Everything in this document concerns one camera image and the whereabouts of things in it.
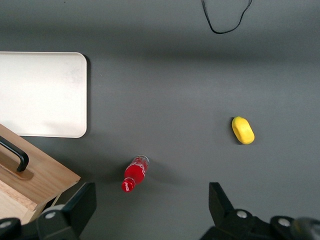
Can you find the beige plastic tray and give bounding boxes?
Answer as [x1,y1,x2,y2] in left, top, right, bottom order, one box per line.
[0,51,88,139]

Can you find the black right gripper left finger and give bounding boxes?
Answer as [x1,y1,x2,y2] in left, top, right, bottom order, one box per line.
[0,182,97,240]

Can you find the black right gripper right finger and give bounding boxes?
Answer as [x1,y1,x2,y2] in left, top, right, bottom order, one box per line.
[199,182,320,240]

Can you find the wooden drawer with black handle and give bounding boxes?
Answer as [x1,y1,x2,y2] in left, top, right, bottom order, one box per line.
[0,123,81,225]

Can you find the thin black cable loop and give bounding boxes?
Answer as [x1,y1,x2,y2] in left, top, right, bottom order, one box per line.
[201,0,253,35]

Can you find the red cola bottle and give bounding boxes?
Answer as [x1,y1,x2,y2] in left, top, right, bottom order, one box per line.
[121,154,150,194]

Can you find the yellow lemon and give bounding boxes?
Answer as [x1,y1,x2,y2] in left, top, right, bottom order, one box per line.
[231,116,255,145]

